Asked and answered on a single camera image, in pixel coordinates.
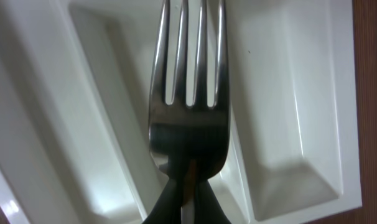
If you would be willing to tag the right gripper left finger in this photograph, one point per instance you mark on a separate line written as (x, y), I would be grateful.
(167, 209)

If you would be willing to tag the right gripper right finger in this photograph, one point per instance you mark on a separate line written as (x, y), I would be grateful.
(207, 208)

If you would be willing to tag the white plastic cutlery tray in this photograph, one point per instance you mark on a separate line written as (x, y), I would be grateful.
(74, 90)

